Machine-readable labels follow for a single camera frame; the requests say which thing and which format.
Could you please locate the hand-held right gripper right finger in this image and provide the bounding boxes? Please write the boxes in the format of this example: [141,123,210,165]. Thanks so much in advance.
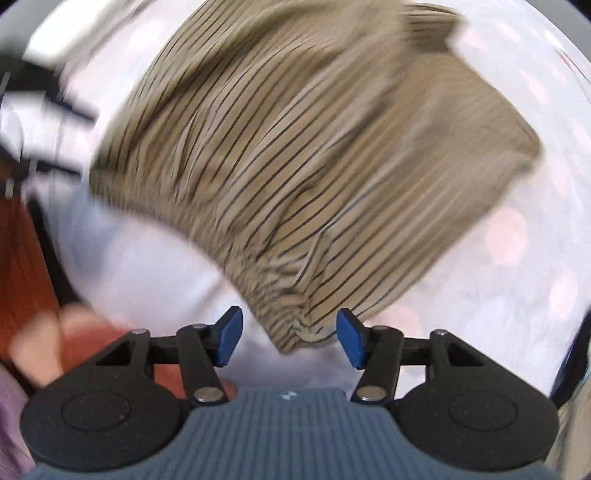
[335,308,486,404]

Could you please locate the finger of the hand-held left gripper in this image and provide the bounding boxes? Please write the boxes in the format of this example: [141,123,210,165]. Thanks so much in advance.
[25,154,84,180]
[44,90,100,124]

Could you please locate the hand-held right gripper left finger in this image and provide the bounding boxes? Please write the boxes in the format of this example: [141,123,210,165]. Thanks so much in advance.
[95,306,245,408]

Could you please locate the tan striped pants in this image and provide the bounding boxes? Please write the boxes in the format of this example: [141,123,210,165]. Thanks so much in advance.
[88,2,546,355]

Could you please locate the white rolled cloth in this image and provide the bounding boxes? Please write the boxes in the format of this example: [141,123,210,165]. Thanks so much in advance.
[23,0,123,63]

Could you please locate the polka dot bed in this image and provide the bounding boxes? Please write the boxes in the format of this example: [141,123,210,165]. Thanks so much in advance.
[23,0,591,416]

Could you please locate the person's bare leg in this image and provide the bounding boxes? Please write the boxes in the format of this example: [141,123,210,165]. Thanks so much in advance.
[9,305,238,402]

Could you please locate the person's purple clothing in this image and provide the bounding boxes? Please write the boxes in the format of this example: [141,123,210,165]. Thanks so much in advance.
[0,364,37,474]

